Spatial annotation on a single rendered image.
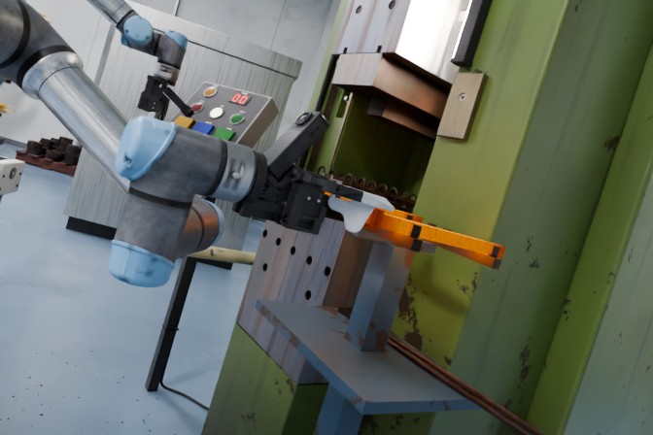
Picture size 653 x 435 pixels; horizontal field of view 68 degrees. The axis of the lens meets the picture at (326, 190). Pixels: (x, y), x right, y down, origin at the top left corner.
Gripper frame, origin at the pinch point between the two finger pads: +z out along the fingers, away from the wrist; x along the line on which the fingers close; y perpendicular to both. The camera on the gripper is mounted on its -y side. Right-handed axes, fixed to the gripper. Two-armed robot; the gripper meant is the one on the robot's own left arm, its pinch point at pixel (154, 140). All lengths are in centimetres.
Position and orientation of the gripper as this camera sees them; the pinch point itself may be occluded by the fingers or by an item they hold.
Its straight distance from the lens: 168.9
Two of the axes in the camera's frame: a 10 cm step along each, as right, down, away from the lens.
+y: -9.4, -2.8, -2.1
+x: 1.9, 1.0, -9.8
